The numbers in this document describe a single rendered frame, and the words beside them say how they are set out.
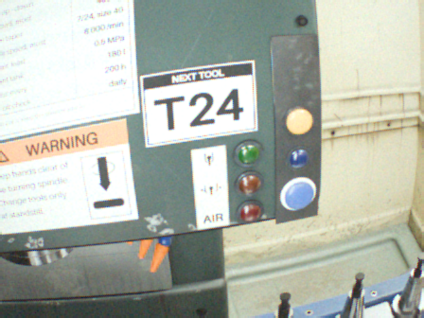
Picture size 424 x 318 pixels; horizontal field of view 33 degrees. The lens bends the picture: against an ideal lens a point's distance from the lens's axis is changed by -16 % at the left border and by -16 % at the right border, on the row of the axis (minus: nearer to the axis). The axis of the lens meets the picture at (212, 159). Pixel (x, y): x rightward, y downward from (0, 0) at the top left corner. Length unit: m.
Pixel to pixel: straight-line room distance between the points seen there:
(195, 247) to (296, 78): 0.98
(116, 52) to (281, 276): 1.56
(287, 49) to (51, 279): 1.05
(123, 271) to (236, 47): 1.00
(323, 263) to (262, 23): 1.57
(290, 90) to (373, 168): 1.44
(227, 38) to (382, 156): 1.49
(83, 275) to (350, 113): 0.82
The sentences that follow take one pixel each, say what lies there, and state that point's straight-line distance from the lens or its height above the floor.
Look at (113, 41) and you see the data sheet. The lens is 0.66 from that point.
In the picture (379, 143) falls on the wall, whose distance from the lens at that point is 2.11.
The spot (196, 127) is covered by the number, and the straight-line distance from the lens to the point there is 0.71.
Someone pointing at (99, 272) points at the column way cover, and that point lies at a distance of 1.63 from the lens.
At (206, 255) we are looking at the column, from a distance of 1.67.
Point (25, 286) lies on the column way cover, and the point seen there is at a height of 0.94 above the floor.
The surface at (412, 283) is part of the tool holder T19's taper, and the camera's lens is 1.09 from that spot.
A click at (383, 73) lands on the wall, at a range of 2.00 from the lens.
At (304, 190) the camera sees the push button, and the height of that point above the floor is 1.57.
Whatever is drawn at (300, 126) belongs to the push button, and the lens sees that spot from 0.73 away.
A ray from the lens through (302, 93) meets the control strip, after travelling 0.72.
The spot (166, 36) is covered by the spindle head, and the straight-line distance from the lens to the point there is 0.67.
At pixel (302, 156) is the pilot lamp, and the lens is 0.75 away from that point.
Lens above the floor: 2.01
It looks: 32 degrees down
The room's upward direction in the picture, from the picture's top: 4 degrees counter-clockwise
